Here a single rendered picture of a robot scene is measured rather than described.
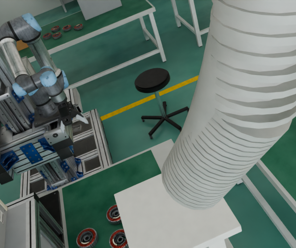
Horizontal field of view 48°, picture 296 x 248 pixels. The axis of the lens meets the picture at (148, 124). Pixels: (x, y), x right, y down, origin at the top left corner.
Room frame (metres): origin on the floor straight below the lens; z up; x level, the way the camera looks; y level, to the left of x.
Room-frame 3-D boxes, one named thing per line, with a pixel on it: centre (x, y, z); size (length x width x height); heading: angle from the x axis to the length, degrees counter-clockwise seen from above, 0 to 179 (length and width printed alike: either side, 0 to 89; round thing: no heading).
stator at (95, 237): (1.09, 0.51, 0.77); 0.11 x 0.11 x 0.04
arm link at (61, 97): (1.52, 0.38, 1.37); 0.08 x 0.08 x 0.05
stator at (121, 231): (1.01, 0.34, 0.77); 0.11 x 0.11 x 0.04
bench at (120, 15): (4.20, 0.57, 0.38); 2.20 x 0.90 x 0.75; 94
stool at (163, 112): (2.70, -0.21, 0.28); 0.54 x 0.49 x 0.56; 4
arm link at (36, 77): (1.62, 0.41, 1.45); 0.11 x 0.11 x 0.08; 10
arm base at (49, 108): (1.99, 0.60, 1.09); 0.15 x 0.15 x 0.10
